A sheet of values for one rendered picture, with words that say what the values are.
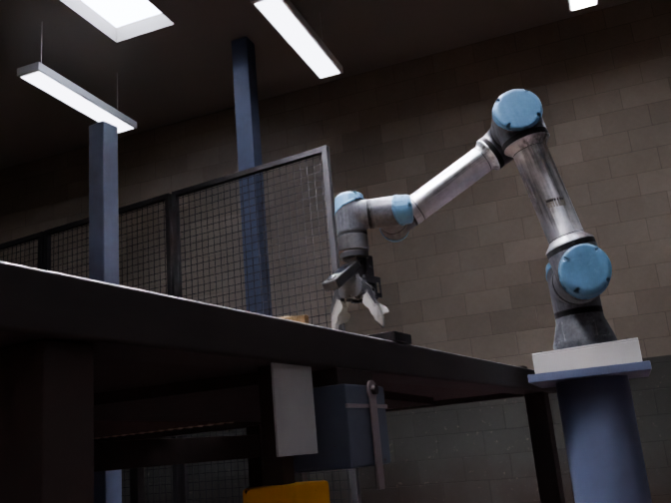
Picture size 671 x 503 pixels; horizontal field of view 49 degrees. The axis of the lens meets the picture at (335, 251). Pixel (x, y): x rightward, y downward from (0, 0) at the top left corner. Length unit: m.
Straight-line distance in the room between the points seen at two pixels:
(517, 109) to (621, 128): 5.15
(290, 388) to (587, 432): 0.99
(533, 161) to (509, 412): 4.88
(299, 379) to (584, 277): 0.90
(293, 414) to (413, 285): 5.89
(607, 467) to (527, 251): 4.99
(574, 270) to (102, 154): 2.59
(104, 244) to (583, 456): 2.47
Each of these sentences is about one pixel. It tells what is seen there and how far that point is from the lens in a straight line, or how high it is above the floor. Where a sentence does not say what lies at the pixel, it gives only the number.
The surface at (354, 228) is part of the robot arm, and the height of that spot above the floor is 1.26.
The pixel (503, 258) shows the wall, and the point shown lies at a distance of 6.75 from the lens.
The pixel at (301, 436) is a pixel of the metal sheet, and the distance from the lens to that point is 1.03.
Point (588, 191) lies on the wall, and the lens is 6.83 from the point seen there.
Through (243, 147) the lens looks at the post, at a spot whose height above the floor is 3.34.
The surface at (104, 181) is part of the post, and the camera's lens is 3.74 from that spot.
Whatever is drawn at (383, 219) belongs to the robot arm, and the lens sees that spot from 1.83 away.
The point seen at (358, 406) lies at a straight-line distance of 1.13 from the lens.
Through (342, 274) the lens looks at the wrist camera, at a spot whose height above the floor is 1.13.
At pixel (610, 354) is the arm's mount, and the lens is 1.81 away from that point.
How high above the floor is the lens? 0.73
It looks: 15 degrees up
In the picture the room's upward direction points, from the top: 5 degrees counter-clockwise
